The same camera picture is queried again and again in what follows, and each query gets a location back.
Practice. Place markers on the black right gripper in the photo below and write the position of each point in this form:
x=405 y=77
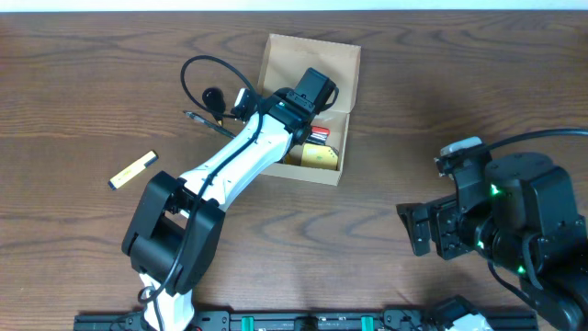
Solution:
x=441 y=228

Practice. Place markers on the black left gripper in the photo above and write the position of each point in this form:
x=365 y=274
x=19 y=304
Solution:
x=308 y=134

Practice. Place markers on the red black stapler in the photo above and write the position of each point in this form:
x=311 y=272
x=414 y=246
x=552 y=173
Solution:
x=318 y=135

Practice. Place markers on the brown cardboard box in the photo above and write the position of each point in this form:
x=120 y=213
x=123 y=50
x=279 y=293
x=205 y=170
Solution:
x=285 y=61

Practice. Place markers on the yellow sticky notepad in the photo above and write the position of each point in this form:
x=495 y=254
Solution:
x=319 y=156

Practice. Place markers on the black correction tape dispenser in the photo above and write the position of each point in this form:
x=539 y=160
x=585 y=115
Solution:
x=213 y=99

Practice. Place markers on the yellow highlighter marker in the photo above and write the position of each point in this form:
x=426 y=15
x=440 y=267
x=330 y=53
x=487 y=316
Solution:
x=132 y=170

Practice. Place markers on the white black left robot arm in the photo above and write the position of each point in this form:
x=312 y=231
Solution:
x=174 y=232

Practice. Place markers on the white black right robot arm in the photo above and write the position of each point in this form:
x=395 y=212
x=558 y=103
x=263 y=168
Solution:
x=518 y=212

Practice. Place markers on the black ballpoint pen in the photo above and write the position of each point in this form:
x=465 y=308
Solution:
x=216 y=127

